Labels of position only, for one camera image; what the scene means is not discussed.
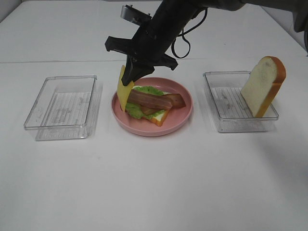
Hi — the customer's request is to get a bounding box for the bacon strip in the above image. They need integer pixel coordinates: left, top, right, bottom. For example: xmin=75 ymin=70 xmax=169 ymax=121
xmin=140 ymin=93 xmax=186 ymax=115
xmin=128 ymin=90 xmax=173 ymax=110

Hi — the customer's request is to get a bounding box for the clear plastic tray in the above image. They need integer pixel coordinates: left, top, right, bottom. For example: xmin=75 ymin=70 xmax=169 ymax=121
xmin=203 ymin=71 xmax=279 ymax=133
xmin=24 ymin=75 xmax=98 ymax=141

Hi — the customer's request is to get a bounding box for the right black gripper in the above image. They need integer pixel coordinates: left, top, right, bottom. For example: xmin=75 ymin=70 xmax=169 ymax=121
xmin=105 ymin=22 xmax=178 ymax=86

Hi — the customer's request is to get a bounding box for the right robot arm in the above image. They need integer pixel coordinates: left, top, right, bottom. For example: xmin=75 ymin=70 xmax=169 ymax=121
xmin=105 ymin=0 xmax=308 ymax=86

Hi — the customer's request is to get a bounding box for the green lettuce leaf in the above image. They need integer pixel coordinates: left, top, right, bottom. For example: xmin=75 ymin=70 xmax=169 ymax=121
xmin=125 ymin=86 xmax=166 ymax=120

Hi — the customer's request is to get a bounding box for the yellow cheese slice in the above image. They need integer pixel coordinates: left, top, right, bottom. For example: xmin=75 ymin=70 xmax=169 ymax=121
xmin=116 ymin=65 xmax=134 ymax=112

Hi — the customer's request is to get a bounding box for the right clear plastic tray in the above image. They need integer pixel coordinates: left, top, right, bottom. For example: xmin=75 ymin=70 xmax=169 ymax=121
xmin=203 ymin=71 xmax=279 ymax=133

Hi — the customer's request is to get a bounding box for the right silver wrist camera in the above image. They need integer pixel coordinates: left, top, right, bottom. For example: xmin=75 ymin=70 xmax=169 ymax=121
xmin=120 ymin=5 xmax=152 ymax=26

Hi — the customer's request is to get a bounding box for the right black cable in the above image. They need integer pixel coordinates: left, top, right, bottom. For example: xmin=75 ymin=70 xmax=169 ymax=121
xmin=171 ymin=7 xmax=208 ymax=59

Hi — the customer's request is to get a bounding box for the bread slice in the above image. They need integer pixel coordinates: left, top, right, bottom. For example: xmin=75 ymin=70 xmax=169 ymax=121
xmin=131 ymin=85 xmax=172 ymax=127
xmin=241 ymin=56 xmax=286 ymax=117

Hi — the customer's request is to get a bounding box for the left clear plastic tray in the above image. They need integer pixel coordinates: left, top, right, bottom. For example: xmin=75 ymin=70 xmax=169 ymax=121
xmin=24 ymin=75 xmax=98 ymax=141

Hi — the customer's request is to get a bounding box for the pink round plate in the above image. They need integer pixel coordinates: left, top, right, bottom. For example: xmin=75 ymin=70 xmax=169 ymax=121
xmin=111 ymin=77 xmax=193 ymax=137

